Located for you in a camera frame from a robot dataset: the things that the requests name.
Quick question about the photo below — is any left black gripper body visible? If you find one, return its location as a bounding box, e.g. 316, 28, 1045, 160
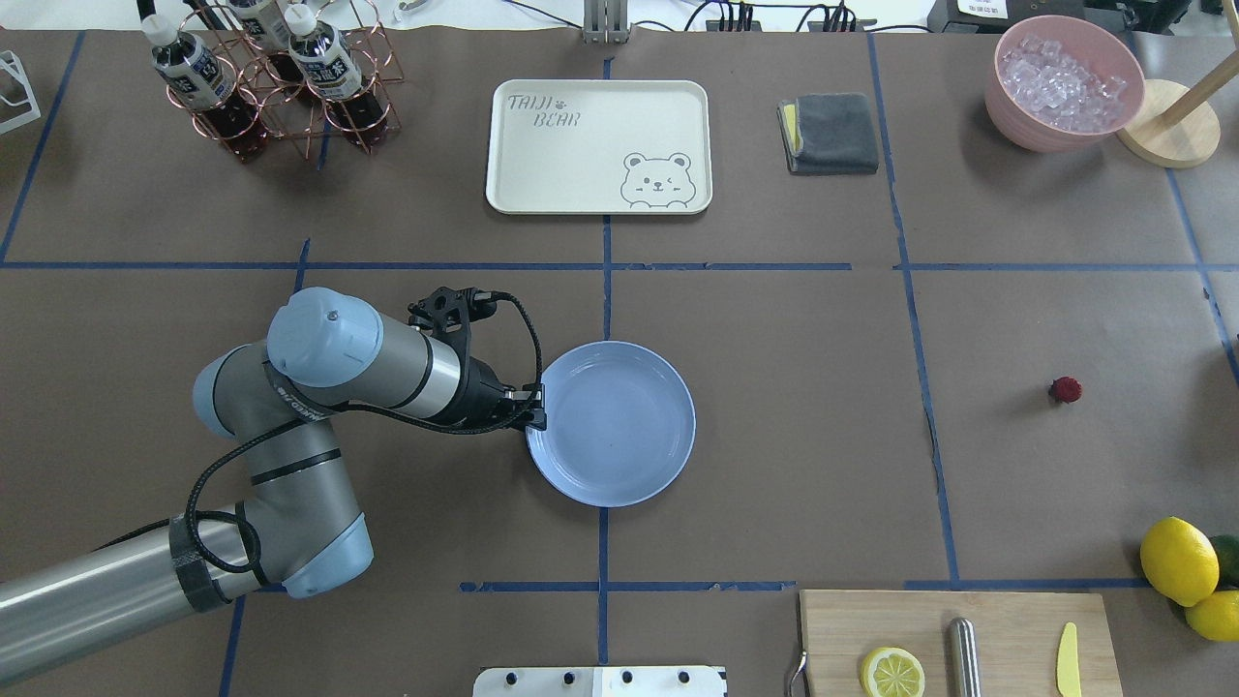
445, 357, 523, 427

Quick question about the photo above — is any blue plate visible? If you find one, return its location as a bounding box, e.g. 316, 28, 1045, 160
527, 340, 698, 508

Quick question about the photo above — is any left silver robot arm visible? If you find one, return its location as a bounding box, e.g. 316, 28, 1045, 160
1, 288, 546, 683

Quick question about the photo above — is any red strawberry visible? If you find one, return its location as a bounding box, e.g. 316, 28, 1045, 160
1047, 376, 1083, 404

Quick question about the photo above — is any cream bear tray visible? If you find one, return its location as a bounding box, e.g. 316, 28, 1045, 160
484, 79, 712, 215

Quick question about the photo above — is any grey folded cloth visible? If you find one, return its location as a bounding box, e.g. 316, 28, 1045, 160
777, 93, 878, 175

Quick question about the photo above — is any dark drink bottle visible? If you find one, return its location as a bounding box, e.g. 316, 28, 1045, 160
140, 14, 266, 160
282, 2, 388, 150
227, 1, 305, 84

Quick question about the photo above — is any lemon half slice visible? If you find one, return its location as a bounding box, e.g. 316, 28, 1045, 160
859, 646, 926, 696

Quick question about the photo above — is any steel rod black tip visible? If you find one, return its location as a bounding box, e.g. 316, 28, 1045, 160
948, 617, 983, 696

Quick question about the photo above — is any wooden cutting board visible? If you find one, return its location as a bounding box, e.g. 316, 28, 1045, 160
800, 591, 1124, 696

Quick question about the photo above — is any yellow plastic knife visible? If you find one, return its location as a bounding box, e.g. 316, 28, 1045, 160
1056, 621, 1080, 697

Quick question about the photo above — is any pink bowl of ice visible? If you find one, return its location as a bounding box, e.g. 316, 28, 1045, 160
985, 15, 1145, 154

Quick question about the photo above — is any yellow lemon round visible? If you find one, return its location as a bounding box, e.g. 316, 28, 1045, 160
1137, 516, 1220, 608

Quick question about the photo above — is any wooden round stand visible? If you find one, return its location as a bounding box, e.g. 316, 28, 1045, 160
1118, 51, 1238, 170

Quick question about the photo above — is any green avocado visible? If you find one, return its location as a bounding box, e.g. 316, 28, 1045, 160
1209, 534, 1239, 591

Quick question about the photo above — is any yellow lemon oblong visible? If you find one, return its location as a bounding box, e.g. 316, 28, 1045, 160
1183, 591, 1238, 643

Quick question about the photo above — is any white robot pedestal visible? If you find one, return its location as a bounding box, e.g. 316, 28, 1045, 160
472, 664, 729, 696

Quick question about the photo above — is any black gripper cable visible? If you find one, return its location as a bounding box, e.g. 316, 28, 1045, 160
182, 290, 546, 574

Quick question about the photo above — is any copper wire bottle rack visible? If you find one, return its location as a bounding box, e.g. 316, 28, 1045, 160
166, 1, 406, 163

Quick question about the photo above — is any aluminium frame post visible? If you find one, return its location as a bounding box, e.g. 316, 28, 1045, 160
584, 0, 631, 45

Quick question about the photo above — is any white wire cup rack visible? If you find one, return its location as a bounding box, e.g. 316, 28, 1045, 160
1, 51, 43, 134

